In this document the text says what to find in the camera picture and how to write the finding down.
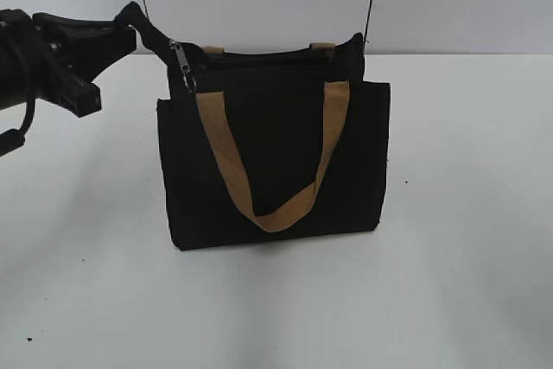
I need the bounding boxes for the black tote bag tan handles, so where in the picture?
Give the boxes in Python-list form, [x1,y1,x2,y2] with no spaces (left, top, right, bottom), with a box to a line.
[116,3,391,251]

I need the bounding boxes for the silver zipper pull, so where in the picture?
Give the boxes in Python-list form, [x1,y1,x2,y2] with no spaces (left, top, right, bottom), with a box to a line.
[169,39,197,93]

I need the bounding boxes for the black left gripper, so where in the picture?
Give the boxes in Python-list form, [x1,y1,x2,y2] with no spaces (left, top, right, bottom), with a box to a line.
[32,13,137,118]

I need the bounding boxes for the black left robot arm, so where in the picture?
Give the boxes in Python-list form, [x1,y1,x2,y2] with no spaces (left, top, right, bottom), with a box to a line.
[1,10,137,156]

